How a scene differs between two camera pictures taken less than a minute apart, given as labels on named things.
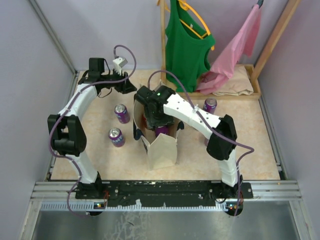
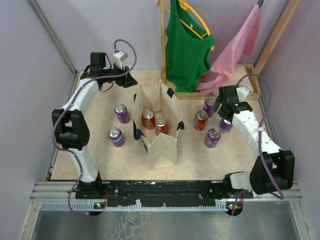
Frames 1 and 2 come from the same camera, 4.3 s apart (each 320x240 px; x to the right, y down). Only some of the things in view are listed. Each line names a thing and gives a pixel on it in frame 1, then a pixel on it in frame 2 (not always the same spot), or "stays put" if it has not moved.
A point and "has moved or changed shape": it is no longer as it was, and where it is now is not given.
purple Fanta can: x=163 y=129 has moved or changed shape
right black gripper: x=152 y=122 -> x=218 y=104
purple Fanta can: x=210 y=105 stays put
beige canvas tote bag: x=161 y=151 stays put
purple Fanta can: x=122 y=113 stays put
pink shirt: x=243 y=40 stays put
